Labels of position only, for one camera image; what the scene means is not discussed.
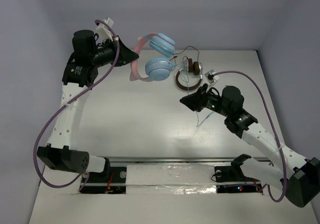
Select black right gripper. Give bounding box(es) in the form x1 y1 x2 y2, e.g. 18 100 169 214
179 83 231 117

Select light blue headphone cable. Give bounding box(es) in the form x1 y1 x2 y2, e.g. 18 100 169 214
168 56 216 128

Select pink blue cat-ear headphones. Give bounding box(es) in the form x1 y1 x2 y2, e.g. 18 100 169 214
129 33 176 82

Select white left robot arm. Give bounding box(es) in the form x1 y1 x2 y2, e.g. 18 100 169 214
33 30 139 183

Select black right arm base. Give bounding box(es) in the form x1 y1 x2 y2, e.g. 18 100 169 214
211 154 264 194

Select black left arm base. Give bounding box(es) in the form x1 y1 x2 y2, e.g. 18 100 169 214
79 158 127 194

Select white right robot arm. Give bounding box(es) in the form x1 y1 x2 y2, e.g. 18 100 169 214
180 84 320 208

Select brown silver headphones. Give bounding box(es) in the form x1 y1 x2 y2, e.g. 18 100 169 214
175 56 204 92

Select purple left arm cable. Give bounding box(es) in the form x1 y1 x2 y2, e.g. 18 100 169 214
33 20 120 192

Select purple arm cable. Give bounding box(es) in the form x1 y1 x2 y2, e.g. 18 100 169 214
33 20 120 192
211 70 287 202

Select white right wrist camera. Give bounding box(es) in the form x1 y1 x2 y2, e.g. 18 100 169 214
204 70 220 88

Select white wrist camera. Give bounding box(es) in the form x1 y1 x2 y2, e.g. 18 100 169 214
95 17 114 41
204 70 220 88

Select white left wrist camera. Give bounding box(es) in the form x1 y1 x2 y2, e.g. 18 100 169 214
95 17 114 41

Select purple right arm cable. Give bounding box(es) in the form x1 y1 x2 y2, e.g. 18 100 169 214
211 70 287 202

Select aluminium rail left side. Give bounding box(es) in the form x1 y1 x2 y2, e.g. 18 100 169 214
54 50 89 159

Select aluminium rail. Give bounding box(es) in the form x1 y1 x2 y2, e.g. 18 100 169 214
54 50 89 159
51 155 275 165

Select aluminium rail front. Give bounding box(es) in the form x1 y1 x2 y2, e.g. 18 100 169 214
51 155 275 165

